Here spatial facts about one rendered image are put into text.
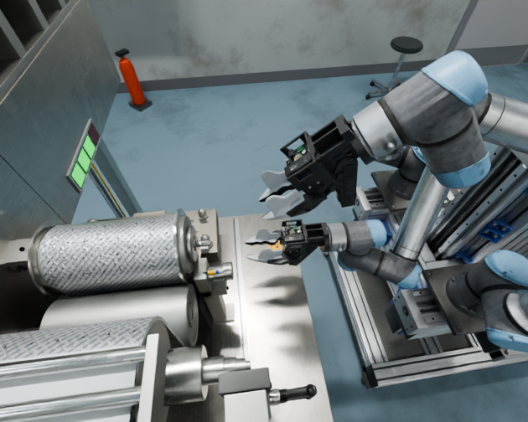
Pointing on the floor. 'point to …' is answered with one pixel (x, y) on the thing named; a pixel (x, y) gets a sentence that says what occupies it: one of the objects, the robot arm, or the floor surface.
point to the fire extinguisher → (132, 82)
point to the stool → (406, 45)
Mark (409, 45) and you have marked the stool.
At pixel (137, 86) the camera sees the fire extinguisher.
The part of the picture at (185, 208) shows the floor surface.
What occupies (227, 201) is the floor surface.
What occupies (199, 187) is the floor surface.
